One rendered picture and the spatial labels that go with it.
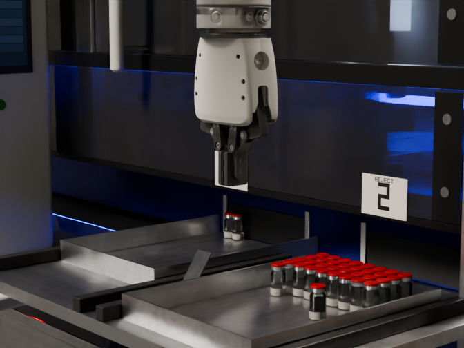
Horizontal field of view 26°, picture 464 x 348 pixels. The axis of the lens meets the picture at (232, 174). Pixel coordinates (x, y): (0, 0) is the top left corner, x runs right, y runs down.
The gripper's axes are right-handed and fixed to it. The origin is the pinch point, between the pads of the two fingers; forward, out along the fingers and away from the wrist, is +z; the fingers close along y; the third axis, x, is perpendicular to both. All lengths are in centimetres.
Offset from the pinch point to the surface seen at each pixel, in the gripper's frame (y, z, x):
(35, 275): 48, 22, -1
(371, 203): 9.4, 9.5, -34.8
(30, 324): 112, 52, -35
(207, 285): 19.5, 20.1, -12.1
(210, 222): 54, 20, -41
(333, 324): -6.1, 19.6, -11.0
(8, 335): 122, 57, -35
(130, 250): 52, 22, -21
